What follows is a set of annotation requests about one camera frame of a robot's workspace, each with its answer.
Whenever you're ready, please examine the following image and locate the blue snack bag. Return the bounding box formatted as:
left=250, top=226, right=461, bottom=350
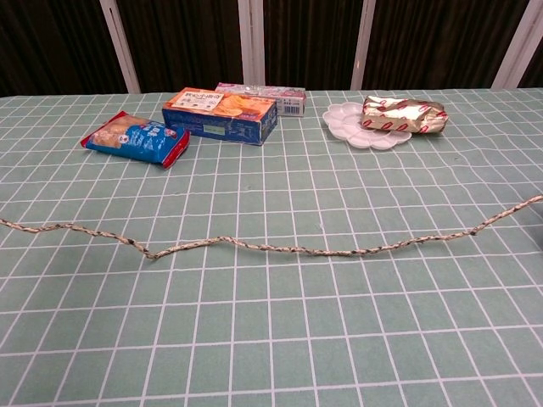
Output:
left=80, top=110, right=191, bottom=170

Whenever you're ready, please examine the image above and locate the pink white long box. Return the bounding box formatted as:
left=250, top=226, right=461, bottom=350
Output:
left=215, top=81, right=308, bottom=118

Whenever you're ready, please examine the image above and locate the white flower-shaped palette plate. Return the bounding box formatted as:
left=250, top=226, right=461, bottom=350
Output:
left=322, top=101, right=415, bottom=151

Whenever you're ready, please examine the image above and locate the white frame post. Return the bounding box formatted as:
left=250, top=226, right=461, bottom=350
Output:
left=237, top=0, right=266, bottom=88
left=349, top=0, right=378, bottom=92
left=98, top=0, right=143, bottom=95
left=490, top=0, right=543, bottom=90

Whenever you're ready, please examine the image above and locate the gold foil package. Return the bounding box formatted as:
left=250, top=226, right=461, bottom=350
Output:
left=361, top=94, right=450, bottom=137

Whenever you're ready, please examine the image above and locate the beige braided rope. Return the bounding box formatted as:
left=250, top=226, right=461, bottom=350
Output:
left=0, top=194, right=543, bottom=261

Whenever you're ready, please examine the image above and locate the orange cookie box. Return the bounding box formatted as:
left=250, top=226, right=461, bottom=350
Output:
left=161, top=86, right=279, bottom=147

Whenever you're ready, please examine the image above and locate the green checked tablecloth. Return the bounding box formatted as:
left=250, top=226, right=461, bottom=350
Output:
left=0, top=87, right=543, bottom=407

